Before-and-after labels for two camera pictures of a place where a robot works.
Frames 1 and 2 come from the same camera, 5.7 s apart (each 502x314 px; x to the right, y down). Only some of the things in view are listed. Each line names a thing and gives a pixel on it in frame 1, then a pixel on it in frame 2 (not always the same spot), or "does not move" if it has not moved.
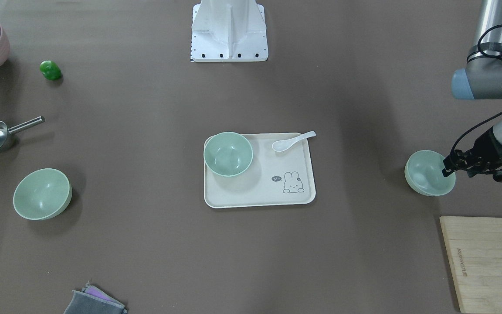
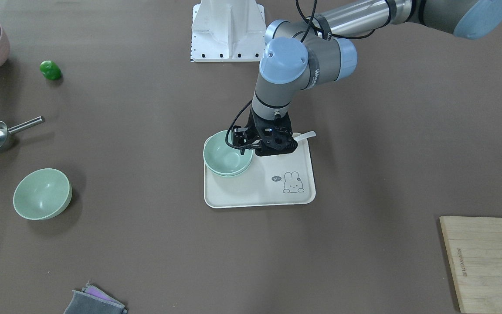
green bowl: [42, 194] does not move
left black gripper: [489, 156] to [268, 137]
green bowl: [423, 173] to [222, 159]
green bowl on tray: [227, 153] does not move
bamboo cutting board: [490, 264] does not move
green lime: [50, 70] does not move
